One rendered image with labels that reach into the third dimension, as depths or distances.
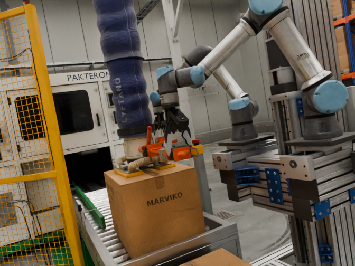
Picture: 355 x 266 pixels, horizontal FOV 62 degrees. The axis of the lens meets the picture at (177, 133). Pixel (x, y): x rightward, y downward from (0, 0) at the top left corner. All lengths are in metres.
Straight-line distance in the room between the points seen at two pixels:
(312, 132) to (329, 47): 0.55
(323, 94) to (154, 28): 10.87
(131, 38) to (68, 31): 9.14
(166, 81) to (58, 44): 9.55
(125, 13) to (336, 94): 1.16
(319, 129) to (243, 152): 0.48
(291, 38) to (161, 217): 1.00
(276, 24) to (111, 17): 0.93
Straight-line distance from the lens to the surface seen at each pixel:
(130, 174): 1.61
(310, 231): 1.67
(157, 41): 11.72
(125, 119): 1.69
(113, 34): 1.75
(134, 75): 1.72
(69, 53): 10.64
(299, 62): 1.20
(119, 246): 1.88
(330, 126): 1.33
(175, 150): 1.17
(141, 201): 1.49
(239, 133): 1.66
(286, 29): 1.20
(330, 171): 1.31
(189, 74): 1.19
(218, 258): 1.51
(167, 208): 1.54
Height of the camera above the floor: 1.22
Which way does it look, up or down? 3 degrees down
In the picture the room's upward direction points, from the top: 10 degrees counter-clockwise
